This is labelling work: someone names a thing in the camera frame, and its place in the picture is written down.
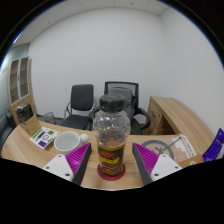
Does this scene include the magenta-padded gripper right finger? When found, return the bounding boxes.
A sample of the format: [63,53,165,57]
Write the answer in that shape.
[132,143,183,186]

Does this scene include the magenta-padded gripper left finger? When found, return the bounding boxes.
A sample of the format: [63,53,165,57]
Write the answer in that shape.
[41,142,92,185]

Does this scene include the clear black-capped drink bottle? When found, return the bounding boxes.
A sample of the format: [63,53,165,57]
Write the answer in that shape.
[92,94,131,178]

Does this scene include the white mug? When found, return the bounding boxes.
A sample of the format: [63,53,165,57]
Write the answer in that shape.
[53,130,90,155]

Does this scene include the black mesh-back office chair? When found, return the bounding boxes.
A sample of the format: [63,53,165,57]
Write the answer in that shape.
[91,81,152,135]

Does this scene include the white green-purple sticker leaflet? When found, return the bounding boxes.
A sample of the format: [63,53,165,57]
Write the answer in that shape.
[29,126,63,150]

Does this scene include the wooden side desk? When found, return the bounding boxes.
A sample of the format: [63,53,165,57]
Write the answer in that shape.
[143,95,216,148]

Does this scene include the brown cardboard box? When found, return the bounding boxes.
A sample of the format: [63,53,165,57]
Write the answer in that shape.
[19,114,43,137]

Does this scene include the grey backpack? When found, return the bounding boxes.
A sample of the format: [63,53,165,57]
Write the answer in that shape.
[107,86,134,111]

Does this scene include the purple upright card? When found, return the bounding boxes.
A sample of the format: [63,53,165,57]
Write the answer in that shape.
[202,127,224,163]

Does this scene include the dark printed carton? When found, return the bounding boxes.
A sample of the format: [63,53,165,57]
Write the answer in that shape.
[14,103,34,124]

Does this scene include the wooden shelf cabinet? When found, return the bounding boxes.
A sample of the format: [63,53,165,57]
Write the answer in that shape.
[7,56,38,126]

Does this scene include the white sheet with ring print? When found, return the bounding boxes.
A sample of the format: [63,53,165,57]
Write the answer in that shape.
[139,134,198,163]

